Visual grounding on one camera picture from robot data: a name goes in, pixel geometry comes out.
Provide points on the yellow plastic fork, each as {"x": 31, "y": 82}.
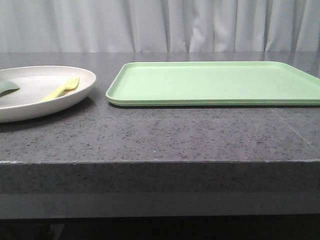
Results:
{"x": 71, "y": 84}

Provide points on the beige round plate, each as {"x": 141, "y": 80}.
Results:
{"x": 35, "y": 83}

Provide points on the grey pleated curtain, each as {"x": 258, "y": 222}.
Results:
{"x": 159, "y": 26}

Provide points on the light green serving tray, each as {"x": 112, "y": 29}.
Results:
{"x": 213, "y": 83}

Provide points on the sage green plastic spoon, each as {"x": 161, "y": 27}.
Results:
{"x": 7, "y": 87}

